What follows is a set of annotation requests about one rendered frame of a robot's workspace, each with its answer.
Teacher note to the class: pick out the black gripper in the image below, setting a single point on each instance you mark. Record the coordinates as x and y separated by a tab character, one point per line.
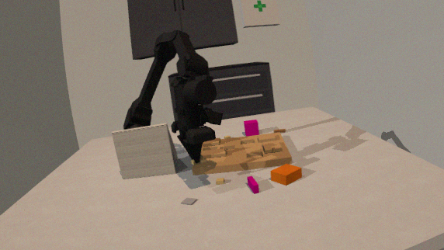
192	134

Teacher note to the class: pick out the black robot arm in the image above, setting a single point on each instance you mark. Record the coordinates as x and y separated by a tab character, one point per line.
197	88

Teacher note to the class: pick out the grey flat square tile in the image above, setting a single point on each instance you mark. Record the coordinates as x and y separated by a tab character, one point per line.
189	201

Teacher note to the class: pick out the magenta rectangular bar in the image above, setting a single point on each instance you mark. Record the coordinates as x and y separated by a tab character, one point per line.
253	185

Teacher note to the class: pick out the magenta block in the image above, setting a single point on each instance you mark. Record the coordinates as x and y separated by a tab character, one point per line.
251	127

